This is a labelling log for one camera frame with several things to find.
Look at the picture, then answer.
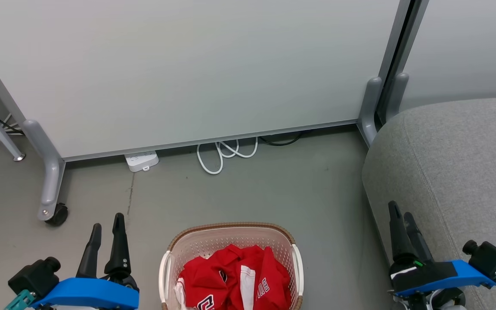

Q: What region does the left arm cable teal connector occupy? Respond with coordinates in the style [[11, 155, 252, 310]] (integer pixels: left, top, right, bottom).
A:
[[4, 289, 37, 310]]

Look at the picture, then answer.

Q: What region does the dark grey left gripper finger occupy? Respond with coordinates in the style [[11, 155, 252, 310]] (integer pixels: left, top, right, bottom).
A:
[[104, 213, 131, 276], [76, 223, 102, 279]]

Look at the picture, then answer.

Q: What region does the white looped power cable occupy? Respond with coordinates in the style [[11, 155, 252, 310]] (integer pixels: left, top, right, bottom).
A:
[[196, 137, 260, 176]]

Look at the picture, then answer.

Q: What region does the black caster wheel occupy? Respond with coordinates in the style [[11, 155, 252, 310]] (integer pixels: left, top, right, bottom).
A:
[[44, 203, 69, 227]]

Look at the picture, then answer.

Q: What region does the black floor cable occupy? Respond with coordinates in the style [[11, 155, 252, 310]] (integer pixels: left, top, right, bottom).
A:
[[259, 131, 311, 147]]

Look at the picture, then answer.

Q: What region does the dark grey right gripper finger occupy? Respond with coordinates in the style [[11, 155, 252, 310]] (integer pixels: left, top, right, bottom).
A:
[[388, 201, 417, 270], [404, 211, 434, 262]]

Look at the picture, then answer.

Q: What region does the white power strip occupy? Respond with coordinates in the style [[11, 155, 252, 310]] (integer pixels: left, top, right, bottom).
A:
[[124, 150, 160, 173]]

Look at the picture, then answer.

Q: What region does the grey fabric sofa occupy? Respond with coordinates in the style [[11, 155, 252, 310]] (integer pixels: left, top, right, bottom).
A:
[[362, 97, 496, 310]]

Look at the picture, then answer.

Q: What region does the cream plastic laundry basket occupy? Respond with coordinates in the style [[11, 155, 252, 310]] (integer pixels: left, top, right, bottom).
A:
[[158, 222, 304, 310]]

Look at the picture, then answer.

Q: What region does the narrow white partition grey frame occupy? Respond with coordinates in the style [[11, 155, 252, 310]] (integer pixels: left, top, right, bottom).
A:
[[377, 0, 496, 126]]

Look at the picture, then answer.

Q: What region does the right gripper body blue mount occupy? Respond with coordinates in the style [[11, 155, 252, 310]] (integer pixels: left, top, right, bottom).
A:
[[389, 259, 496, 298]]

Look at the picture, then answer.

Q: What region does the large white partition grey frame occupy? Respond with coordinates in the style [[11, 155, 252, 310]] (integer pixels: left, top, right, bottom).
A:
[[0, 0, 412, 222]]

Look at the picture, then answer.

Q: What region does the red jersey with white bands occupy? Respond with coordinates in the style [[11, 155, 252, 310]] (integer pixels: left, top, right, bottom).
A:
[[175, 244, 292, 310]]

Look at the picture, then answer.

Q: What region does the left gripper body blue mount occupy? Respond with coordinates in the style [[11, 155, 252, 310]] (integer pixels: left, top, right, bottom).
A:
[[31, 275, 140, 310]]

